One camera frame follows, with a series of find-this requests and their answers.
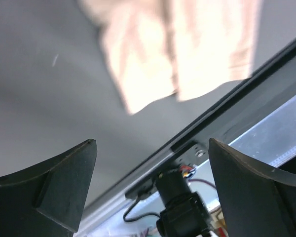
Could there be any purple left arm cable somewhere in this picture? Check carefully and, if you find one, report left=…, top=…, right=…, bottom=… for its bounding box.
left=187, top=179, right=218, bottom=192

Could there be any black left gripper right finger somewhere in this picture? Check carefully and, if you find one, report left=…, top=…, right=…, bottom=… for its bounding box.
left=208, top=138, right=296, bottom=237

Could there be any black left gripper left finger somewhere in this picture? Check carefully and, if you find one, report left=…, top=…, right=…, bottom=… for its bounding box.
left=0, top=139, right=97, bottom=237

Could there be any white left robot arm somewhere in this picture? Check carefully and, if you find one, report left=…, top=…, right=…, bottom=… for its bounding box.
left=0, top=139, right=296, bottom=237

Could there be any beige t shirt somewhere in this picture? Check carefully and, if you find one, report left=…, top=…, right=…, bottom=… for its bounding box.
left=78, top=0, right=262, bottom=114

